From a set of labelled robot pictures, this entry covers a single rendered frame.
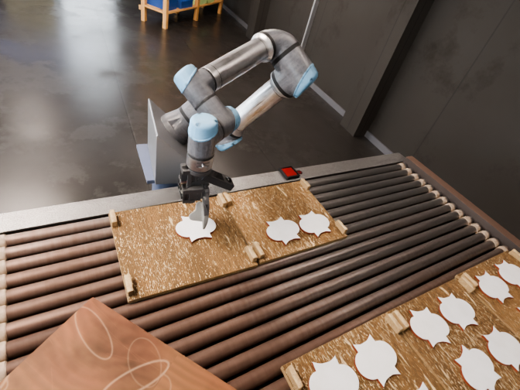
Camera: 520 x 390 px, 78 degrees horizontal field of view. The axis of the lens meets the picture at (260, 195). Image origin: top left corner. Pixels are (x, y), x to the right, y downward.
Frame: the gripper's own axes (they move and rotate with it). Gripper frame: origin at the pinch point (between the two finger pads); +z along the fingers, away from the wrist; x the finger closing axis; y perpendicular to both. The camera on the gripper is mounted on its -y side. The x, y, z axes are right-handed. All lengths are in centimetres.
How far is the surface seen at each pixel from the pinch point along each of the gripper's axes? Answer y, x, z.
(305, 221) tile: -42.1, 3.6, 8.8
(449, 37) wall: -280, -166, -24
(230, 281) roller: -5.9, 21.0, 11.3
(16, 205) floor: 87, -120, 101
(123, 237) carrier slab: 24.2, -0.7, 8.3
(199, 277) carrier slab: 4.1, 18.9, 8.7
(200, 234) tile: 0.1, 2.8, 7.8
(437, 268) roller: -89, 34, 13
